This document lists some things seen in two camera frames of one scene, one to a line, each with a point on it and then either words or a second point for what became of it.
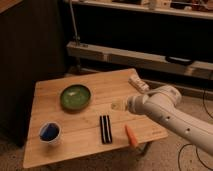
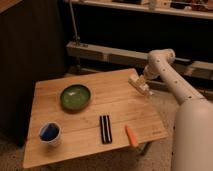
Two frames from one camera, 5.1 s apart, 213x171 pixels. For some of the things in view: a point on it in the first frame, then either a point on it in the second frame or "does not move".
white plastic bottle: [138, 84] does not move
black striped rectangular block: [106, 129] does not move
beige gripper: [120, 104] → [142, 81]
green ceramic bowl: [75, 97] does not move
